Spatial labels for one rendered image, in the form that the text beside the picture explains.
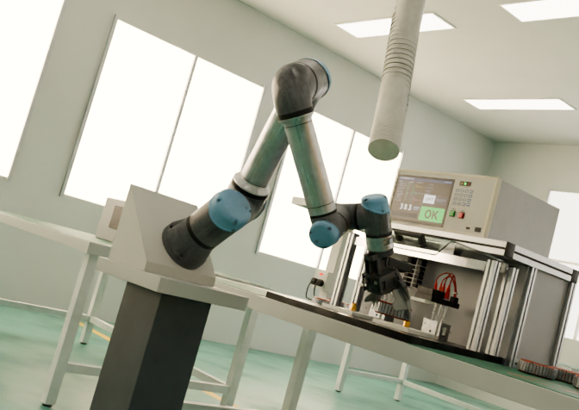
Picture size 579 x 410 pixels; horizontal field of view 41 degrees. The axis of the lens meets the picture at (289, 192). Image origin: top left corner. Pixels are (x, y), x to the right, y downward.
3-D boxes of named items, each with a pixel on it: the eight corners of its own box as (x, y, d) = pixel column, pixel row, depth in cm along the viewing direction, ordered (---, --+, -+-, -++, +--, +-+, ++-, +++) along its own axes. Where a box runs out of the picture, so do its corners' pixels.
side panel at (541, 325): (508, 367, 239) (532, 267, 242) (501, 364, 241) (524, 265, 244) (555, 377, 256) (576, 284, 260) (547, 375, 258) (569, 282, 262)
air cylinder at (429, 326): (437, 339, 244) (441, 322, 245) (420, 333, 250) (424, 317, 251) (447, 341, 247) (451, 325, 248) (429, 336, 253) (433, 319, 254)
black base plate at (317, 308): (405, 342, 210) (407, 334, 211) (264, 296, 260) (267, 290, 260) (501, 364, 240) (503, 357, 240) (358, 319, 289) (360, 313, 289)
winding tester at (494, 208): (483, 239, 243) (499, 177, 245) (383, 222, 276) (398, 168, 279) (547, 264, 267) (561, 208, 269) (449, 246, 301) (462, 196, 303)
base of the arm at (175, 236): (171, 268, 212) (195, 250, 208) (155, 221, 218) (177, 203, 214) (208, 271, 224) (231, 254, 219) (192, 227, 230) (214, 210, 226)
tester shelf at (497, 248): (504, 256, 232) (507, 241, 233) (350, 227, 285) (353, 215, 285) (576, 284, 260) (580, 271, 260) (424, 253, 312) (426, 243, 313)
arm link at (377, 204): (362, 192, 215) (391, 191, 212) (366, 230, 217) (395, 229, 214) (353, 201, 208) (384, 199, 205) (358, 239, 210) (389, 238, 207)
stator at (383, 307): (393, 318, 211) (396, 304, 211) (364, 308, 220) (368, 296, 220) (418, 325, 218) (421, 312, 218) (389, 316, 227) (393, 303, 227)
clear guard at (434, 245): (434, 255, 219) (439, 235, 220) (375, 243, 238) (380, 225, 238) (499, 278, 239) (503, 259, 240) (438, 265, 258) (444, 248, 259)
